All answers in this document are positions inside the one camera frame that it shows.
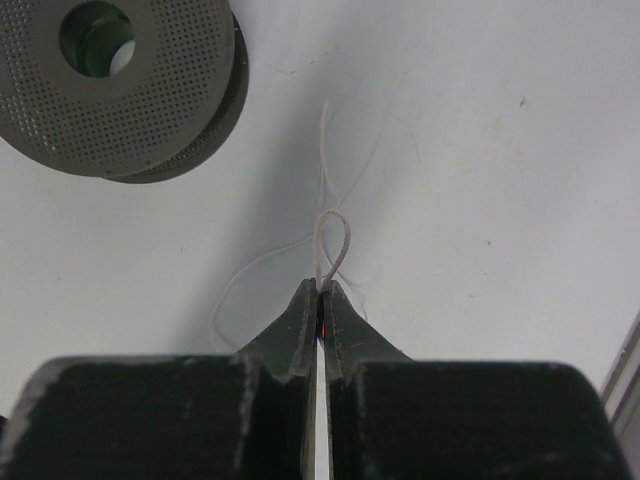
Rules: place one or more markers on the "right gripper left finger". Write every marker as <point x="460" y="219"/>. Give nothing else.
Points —
<point x="247" y="415"/>

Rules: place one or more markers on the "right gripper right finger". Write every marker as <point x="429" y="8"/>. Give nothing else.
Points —
<point x="393" y="417"/>

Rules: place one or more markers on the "black cable spool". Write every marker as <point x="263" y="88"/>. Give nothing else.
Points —
<point x="129" y="91"/>

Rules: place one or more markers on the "right aluminium frame post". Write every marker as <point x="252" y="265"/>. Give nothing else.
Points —
<point x="620" y="392"/>

